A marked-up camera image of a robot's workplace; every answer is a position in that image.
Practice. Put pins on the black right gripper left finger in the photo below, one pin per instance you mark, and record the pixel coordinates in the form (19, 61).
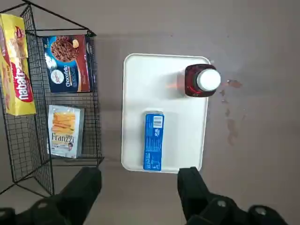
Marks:
(77, 192)

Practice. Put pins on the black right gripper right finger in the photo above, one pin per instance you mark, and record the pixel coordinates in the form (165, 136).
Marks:
(194, 194)

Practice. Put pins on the blue Oreo cookie box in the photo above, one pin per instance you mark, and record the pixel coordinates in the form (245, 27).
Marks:
(153, 145)

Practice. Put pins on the red tea bottle white cap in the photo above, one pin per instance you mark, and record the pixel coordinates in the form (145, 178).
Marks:
(201, 80)

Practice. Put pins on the white plastic tray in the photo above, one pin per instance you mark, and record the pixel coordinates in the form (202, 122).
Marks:
(182, 131)

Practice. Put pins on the white Franzzi biscuit box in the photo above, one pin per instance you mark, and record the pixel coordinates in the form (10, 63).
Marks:
(64, 133)

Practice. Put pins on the blue brown Chocofello cookie box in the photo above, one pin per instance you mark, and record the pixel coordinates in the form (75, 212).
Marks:
(68, 68)

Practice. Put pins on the yellow Nabati wafer box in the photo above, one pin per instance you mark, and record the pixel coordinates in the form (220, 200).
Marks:
(16, 70)

